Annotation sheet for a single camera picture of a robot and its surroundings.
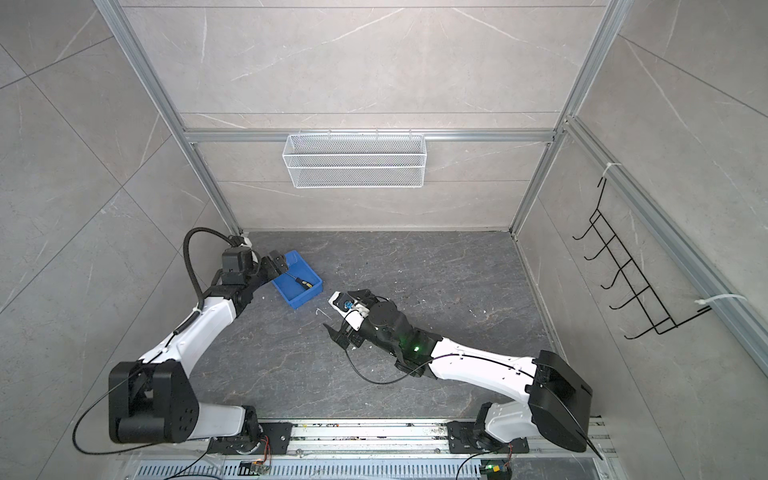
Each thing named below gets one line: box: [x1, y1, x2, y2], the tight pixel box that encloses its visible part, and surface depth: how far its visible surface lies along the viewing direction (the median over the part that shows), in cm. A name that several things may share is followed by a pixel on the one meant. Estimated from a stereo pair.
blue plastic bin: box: [271, 250, 323, 309], surface depth 103 cm
